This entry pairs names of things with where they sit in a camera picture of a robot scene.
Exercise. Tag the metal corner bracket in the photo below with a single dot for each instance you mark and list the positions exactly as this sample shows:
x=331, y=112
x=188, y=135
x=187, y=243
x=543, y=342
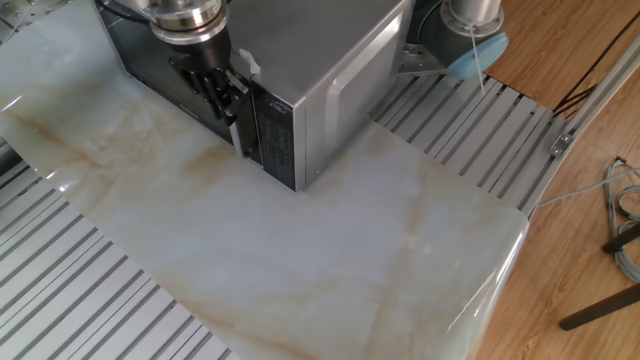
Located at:
x=561, y=145

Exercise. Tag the grey perforated metal plate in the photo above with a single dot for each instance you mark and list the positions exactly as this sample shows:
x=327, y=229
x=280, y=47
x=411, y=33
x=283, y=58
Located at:
x=30, y=12

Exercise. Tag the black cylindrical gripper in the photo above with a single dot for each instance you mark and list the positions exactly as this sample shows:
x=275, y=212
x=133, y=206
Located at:
x=202, y=52

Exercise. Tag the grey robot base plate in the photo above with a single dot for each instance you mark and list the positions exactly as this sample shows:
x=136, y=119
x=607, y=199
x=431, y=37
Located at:
x=415, y=60

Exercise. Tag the dark wooden leg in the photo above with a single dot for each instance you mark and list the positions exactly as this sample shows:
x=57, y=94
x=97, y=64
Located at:
x=600, y=307
x=622, y=239

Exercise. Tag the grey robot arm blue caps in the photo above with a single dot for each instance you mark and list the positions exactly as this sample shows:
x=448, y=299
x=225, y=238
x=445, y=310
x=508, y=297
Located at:
x=472, y=12

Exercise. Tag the white zip tie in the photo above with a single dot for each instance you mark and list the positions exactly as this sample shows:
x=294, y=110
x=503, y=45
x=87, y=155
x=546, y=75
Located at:
x=477, y=60

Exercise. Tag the marble pattern mat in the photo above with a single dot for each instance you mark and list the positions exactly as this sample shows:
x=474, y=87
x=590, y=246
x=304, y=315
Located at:
x=300, y=250

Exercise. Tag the silver microwave oven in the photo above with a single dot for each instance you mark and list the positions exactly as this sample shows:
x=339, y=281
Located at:
x=300, y=45

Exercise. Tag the black glass microwave door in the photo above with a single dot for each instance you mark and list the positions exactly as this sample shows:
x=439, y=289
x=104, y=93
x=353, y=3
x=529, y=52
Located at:
x=132, y=60

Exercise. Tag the white tape piece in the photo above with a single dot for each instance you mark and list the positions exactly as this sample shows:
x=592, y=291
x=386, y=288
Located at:
x=250, y=62

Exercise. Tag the aluminium frame strut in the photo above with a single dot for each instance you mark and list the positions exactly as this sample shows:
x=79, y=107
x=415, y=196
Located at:
x=600, y=95

